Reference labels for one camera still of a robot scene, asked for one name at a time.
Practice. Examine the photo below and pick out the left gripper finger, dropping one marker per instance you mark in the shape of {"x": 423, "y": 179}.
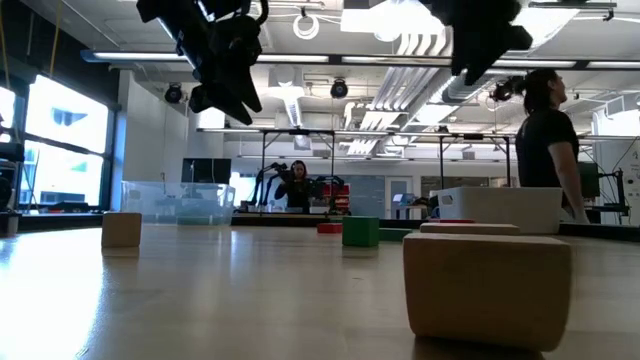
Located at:
{"x": 240, "y": 60}
{"x": 215, "y": 97}

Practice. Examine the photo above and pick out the black background robot arm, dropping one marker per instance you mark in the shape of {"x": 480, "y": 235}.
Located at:
{"x": 330, "y": 180}
{"x": 272, "y": 170}

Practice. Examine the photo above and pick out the black equipment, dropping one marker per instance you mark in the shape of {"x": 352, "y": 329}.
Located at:
{"x": 7, "y": 195}

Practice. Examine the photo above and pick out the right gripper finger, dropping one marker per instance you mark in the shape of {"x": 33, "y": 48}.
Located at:
{"x": 510, "y": 42}
{"x": 472, "y": 55}

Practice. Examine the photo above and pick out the person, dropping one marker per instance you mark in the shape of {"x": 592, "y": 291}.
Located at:
{"x": 298, "y": 187}
{"x": 545, "y": 145}

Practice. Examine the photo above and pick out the red storage bins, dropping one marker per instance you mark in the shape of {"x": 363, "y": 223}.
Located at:
{"x": 342, "y": 197}

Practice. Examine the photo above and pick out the silver ventilation duct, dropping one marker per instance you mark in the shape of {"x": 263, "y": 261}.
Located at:
{"x": 460, "y": 92}

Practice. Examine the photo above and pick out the green cube block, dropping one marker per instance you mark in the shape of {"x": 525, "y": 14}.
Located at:
{"x": 360, "y": 231}

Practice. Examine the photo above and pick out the white ceiling light panel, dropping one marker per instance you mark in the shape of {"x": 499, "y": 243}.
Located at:
{"x": 390, "y": 17}

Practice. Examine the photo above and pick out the LED light bar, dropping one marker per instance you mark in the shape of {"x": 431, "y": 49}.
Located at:
{"x": 300, "y": 58}

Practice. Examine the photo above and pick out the red rectangular block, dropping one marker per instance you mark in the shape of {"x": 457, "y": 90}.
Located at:
{"x": 330, "y": 228}

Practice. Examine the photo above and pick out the large window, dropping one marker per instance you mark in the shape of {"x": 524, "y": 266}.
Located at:
{"x": 65, "y": 120}

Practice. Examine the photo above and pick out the black metal stand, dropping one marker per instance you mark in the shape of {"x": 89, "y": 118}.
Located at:
{"x": 620, "y": 190}

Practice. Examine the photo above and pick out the black background rig frame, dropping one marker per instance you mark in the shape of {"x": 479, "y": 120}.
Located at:
{"x": 297, "y": 132}
{"x": 472, "y": 136}

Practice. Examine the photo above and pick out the green rectangular block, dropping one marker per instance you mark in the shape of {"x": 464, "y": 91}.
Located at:
{"x": 196, "y": 220}
{"x": 397, "y": 234}

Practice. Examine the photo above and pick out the white plastic bin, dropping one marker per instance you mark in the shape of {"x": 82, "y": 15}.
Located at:
{"x": 500, "y": 210}

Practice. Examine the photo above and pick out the wooden block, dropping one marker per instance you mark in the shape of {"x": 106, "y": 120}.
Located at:
{"x": 487, "y": 290}
{"x": 121, "y": 229}
{"x": 470, "y": 229}

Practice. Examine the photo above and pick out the black aluminium table frame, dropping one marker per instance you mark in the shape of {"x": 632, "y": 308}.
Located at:
{"x": 280, "y": 220}

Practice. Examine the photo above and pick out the black monitor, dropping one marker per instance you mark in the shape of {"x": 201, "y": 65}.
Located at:
{"x": 590, "y": 180}
{"x": 206, "y": 171}

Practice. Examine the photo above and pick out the white ceiling duct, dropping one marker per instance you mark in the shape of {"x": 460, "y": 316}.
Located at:
{"x": 287, "y": 80}

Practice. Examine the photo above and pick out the clear plastic bin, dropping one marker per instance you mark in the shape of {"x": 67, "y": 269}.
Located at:
{"x": 177, "y": 202}

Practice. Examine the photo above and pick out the black ceiling spotlight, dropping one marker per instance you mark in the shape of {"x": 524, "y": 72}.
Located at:
{"x": 339, "y": 89}
{"x": 173, "y": 93}

